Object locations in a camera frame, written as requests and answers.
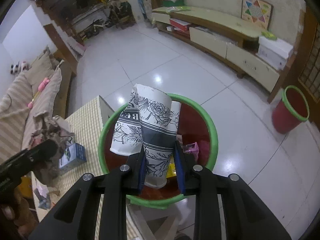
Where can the red flat box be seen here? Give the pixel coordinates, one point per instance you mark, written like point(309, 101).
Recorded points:
point(180, 24)

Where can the dark stroller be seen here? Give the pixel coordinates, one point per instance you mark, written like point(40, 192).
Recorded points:
point(125, 12)

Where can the person's left hand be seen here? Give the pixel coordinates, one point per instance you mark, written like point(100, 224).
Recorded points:
point(11, 211)

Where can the white stool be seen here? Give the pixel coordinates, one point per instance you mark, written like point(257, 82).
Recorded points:
point(150, 221)

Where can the long green packet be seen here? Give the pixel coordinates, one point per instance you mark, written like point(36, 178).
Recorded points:
point(178, 8)

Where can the long wooden television cabinet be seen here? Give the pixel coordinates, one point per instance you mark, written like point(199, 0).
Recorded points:
point(220, 22)

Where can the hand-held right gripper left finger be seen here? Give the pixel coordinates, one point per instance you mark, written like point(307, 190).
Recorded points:
point(141, 177)

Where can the beige striped sofa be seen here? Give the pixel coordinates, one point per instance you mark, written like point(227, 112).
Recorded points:
point(15, 92)

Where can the panda plush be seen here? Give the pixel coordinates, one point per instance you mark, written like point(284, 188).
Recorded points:
point(16, 68)

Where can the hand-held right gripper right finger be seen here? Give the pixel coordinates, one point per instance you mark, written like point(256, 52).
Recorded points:
point(180, 172)

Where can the beige pillow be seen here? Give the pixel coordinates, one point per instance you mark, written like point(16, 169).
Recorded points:
point(41, 60)

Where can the large red green-rimmed bin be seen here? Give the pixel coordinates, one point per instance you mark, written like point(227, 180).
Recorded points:
point(195, 130)

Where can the pink toy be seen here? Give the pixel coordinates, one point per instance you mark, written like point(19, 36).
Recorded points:
point(43, 83)

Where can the yellow white torn carton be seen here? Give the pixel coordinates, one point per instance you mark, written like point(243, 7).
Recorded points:
point(171, 171)

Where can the white cardboard box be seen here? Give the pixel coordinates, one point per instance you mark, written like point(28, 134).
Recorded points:
point(273, 51)

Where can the child's balance bike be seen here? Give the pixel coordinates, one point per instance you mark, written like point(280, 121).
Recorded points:
point(96, 28)

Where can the small red green-rimmed bin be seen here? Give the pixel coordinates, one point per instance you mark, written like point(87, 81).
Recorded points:
point(287, 115)

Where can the orange snack wrapper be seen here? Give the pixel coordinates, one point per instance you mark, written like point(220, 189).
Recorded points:
point(27, 188)

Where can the pink plastic wrapper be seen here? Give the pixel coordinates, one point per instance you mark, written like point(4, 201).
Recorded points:
point(191, 150)

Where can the star checkers game board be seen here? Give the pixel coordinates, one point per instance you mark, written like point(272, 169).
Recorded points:
point(256, 10)

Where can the grey white carton box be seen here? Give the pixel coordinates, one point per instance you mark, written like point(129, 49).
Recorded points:
point(72, 156)

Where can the pink white foam mats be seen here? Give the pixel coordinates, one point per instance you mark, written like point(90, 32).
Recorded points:
point(77, 48)

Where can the colourful poster board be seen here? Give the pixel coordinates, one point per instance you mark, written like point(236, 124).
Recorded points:
point(140, 2)

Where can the small green packet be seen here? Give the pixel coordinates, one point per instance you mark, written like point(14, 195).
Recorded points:
point(269, 35)

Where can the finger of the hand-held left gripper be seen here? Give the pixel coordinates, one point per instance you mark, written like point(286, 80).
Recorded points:
point(37, 153)

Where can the black white floral paper cup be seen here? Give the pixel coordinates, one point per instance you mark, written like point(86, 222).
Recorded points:
point(155, 140)
point(125, 135)

